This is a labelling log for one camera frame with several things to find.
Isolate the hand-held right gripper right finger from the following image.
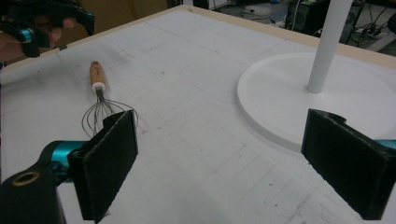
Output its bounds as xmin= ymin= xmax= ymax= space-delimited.
xmin=301 ymin=108 xmax=396 ymax=221

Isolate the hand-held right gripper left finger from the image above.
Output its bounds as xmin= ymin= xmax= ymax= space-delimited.
xmin=67 ymin=109 xmax=139 ymax=224

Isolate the wooden-handled wire whisk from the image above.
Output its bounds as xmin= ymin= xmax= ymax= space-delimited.
xmin=81 ymin=61 xmax=140 ymax=139

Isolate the white round-base pole stand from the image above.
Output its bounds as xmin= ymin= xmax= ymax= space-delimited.
xmin=236 ymin=0 xmax=396 ymax=153

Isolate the brown cardboard panel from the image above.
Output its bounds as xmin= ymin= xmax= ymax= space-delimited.
xmin=57 ymin=0 xmax=169 ymax=49

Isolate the white power strip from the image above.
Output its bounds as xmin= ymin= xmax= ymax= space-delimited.
xmin=366 ymin=32 xmax=396 ymax=53

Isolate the black equipment box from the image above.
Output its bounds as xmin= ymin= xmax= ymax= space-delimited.
xmin=284 ymin=0 xmax=332 ymax=37

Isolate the black cable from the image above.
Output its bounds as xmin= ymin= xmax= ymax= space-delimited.
xmin=354 ymin=4 xmax=391 ymax=35

